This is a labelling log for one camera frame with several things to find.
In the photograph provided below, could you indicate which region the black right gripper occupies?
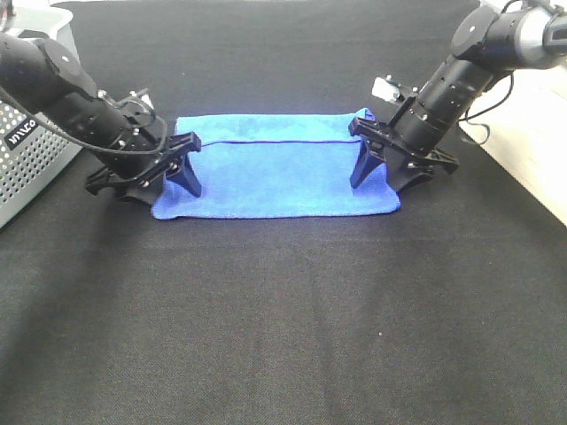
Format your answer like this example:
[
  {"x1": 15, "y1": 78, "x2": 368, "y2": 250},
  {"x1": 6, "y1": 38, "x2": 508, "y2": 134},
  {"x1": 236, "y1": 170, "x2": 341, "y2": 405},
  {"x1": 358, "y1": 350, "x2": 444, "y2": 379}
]
[{"x1": 348, "y1": 96, "x2": 459, "y2": 193}]

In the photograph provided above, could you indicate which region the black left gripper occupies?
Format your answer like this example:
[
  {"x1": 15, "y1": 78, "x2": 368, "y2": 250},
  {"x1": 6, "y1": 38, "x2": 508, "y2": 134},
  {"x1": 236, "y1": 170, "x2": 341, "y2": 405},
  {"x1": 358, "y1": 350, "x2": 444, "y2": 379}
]
[{"x1": 84, "y1": 95, "x2": 203, "y2": 206}]

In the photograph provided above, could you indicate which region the blue microfiber towel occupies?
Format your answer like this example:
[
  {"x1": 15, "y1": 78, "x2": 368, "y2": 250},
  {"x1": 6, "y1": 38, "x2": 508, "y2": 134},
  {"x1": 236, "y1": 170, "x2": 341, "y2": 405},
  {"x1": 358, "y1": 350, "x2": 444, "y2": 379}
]
[{"x1": 151, "y1": 108, "x2": 401, "y2": 220}]

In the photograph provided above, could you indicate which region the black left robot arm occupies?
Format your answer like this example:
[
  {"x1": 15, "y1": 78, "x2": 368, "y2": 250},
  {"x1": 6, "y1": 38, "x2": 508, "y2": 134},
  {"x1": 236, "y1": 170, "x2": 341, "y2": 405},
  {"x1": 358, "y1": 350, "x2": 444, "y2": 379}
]
[{"x1": 1, "y1": 34, "x2": 202, "y2": 205}]

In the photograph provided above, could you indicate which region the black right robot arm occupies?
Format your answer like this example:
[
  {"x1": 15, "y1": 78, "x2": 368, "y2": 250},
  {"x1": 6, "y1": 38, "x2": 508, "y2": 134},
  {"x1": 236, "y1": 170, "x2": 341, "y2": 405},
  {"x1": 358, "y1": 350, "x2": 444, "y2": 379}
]
[{"x1": 349, "y1": 1, "x2": 566, "y2": 191}]

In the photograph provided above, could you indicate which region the grey perforated laundry basket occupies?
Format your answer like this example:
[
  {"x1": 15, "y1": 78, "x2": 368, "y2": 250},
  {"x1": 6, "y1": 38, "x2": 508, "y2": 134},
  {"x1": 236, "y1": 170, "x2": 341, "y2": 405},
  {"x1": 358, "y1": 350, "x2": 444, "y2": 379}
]
[{"x1": 1, "y1": 1, "x2": 81, "y2": 226}]

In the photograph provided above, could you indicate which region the white plastic storage bin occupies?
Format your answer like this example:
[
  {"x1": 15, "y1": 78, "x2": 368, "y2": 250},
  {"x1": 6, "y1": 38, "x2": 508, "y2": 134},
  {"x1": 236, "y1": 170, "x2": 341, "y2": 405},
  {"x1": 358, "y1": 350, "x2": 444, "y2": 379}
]
[{"x1": 459, "y1": 65, "x2": 566, "y2": 223}]

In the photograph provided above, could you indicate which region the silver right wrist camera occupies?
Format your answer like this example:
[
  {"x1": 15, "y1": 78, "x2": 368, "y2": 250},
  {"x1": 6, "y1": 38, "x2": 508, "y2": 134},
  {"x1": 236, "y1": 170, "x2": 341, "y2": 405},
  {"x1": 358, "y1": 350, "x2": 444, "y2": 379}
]
[{"x1": 371, "y1": 74, "x2": 419, "y2": 104}]

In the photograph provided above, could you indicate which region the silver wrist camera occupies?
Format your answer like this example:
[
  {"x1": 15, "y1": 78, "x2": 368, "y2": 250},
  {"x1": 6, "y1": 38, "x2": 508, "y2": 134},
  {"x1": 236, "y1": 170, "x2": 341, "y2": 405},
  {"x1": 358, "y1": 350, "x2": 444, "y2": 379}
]
[
  {"x1": 371, "y1": 74, "x2": 419, "y2": 104},
  {"x1": 97, "y1": 89, "x2": 156, "y2": 117}
]

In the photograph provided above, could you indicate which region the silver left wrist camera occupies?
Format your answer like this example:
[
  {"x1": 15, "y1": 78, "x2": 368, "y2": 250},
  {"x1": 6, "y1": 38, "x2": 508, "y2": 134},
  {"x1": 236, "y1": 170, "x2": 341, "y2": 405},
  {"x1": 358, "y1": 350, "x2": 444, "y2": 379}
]
[{"x1": 97, "y1": 89, "x2": 156, "y2": 117}]

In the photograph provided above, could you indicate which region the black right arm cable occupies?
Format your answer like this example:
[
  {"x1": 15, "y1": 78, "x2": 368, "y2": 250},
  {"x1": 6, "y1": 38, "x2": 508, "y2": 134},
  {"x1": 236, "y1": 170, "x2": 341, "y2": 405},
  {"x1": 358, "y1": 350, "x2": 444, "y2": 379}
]
[{"x1": 458, "y1": 70, "x2": 517, "y2": 145}]

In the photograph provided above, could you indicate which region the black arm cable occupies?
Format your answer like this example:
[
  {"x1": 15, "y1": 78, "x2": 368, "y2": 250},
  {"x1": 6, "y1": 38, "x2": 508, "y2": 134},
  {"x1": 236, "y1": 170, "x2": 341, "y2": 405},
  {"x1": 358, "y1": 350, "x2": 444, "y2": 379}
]
[
  {"x1": 458, "y1": 70, "x2": 517, "y2": 145},
  {"x1": 0, "y1": 83, "x2": 169, "y2": 156}
]

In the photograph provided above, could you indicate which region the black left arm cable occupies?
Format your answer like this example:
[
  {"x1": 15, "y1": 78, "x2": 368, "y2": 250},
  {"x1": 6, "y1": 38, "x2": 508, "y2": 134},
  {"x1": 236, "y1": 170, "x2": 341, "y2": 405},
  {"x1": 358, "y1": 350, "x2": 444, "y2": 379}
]
[{"x1": 0, "y1": 83, "x2": 169, "y2": 156}]

